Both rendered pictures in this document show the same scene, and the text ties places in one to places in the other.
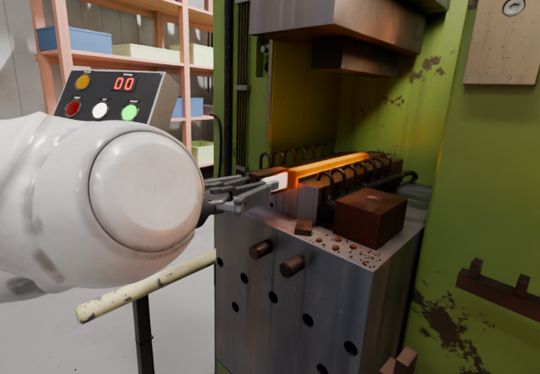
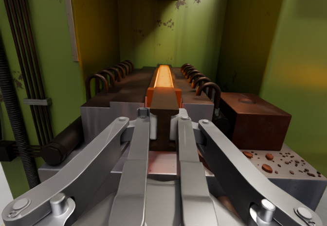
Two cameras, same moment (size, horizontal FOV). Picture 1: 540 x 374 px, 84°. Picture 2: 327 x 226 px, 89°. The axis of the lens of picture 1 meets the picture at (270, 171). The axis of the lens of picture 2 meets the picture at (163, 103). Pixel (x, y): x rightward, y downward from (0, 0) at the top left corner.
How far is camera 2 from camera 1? 0.44 m
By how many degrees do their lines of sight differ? 41
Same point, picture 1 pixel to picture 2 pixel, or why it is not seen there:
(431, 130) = (194, 45)
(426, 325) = not seen: hidden behind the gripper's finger
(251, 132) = (44, 52)
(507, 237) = (310, 105)
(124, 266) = not seen: outside the picture
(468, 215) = (288, 96)
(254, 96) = not seen: outside the picture
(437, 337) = not seen: hidden behind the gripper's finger
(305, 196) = (193, 118)
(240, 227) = (107, 192)
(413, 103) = (180, 25)
